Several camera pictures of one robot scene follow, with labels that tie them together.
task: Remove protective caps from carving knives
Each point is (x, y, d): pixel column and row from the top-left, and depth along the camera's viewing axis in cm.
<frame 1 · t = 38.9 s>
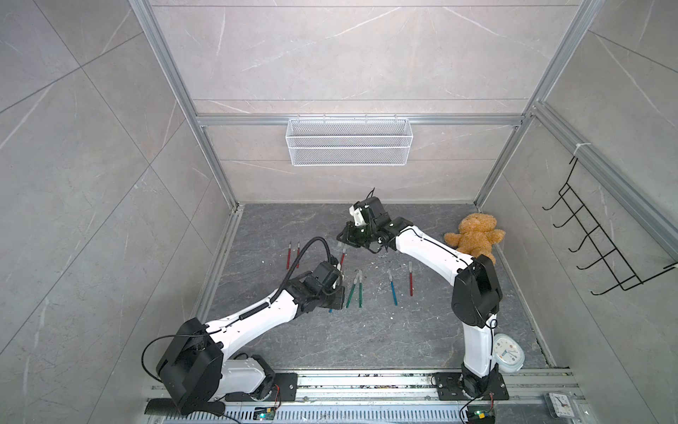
left hand: (345, 292, 83), fingers closed
right hand: (339, 239, 87), fingers closed
red carving knife: (297, 253, 105), on the table
green carving knife right: (360, 291, 95), on the table
blue carving knife right: (395, 297, 94), on the table
red carving knife right: (410, 278, 99), on the table
brown teddy bear: (477, 235, 100), point 9 cm above the table

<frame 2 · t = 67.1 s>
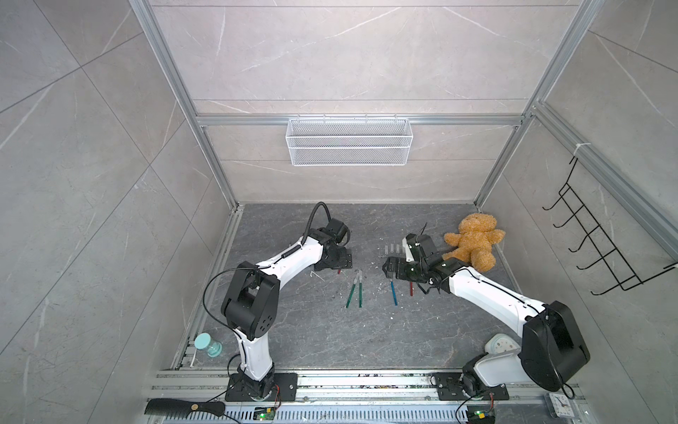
left hand: (343, 260, 92), fingers open
right hand: (396, 268, 87), fingers open
teal sand timer: (203, 341, 74), point 10 cm above the table
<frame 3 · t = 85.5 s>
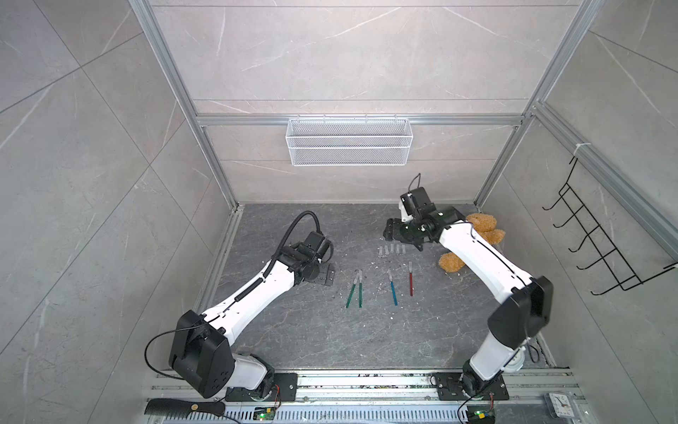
left hand: (320, 268, 83), fingers open
right hand: (395, 234, 84), fingers open
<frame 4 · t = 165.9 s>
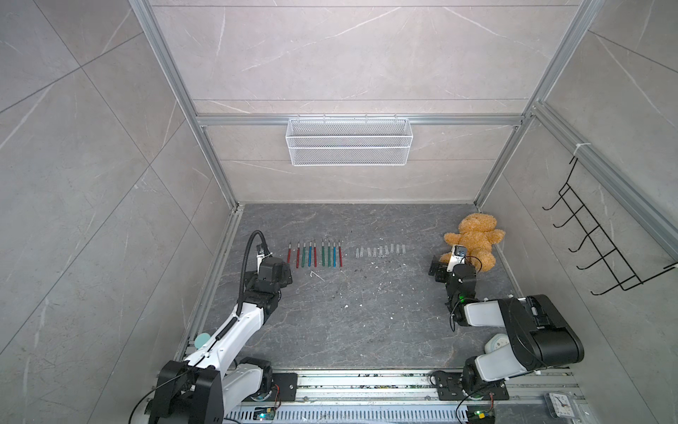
left hand: (271, 266, 86), fingers open
right hand: (451, 258, 92), fingers open
green carving knife right: (328, 253, 106), on the table
green carving knife left: (304, 255, 106), on the table
blue carving knife middle: (310, 254, 106), on the table
red carving knife upper middle: (315, 255, 105), on the table
